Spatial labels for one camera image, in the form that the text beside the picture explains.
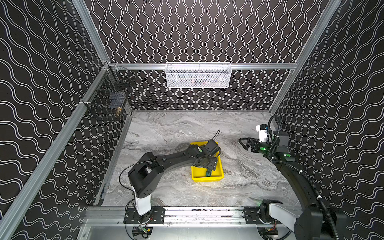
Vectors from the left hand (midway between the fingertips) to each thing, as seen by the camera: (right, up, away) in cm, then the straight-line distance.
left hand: (216, 166), depth 83 cm
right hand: (+16, +14, -1) cm, 22 cm away
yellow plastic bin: (-10, -6, +4) cm, 12 cm away
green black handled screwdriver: (-4, -4, +3) cm, 7 cm away
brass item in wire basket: (-53, +31, -2) cm, 62 cm away
